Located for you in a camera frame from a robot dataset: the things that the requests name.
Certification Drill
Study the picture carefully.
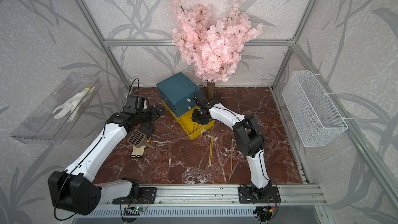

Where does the yellow bottom drawer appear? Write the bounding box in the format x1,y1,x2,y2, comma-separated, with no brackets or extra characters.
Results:
173,106,215,140

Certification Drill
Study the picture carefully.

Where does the teal yellow drawer box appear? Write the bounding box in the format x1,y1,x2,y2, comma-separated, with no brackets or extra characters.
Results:
156,72,215,141

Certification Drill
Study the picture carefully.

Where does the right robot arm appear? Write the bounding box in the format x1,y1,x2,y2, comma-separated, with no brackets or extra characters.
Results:
192,93,272,194

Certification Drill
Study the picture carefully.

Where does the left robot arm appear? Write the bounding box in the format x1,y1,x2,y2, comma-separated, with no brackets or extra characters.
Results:
48,104,165,215

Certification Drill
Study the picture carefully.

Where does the brown slotted spatula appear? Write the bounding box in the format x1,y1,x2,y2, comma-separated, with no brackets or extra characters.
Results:
126,129,158,150

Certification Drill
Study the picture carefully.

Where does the yellow pencil middle group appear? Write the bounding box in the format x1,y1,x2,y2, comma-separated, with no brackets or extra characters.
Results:
208,135,214,167

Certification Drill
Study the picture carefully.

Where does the white glove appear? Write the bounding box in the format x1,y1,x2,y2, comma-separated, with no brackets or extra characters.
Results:
52,86,96,122

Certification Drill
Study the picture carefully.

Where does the pink blossom artificial tree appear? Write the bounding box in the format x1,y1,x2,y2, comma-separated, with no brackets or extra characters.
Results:
172,0,263,100

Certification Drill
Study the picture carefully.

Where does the left circuit board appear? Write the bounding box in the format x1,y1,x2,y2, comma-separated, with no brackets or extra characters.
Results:
122,206,148,216

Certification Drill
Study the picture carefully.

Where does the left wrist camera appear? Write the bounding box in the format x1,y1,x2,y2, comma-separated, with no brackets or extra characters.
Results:
123,95,147,115

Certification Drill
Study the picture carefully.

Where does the clear acrylic wall tray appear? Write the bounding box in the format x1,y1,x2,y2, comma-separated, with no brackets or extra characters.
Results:
10,73,102,145

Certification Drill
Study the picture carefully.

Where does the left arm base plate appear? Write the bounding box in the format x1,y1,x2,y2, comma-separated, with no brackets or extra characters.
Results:
112,187,157,205

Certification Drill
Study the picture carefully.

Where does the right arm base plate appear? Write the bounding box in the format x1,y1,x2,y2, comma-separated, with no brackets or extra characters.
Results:
238,185,281,204

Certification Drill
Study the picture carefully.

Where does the white wire mesh basket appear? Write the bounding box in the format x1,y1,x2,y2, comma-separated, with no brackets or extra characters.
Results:
282,71,348,147

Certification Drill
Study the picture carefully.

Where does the aluminium front rail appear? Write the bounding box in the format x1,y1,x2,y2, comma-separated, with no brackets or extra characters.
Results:
65,184,327,207

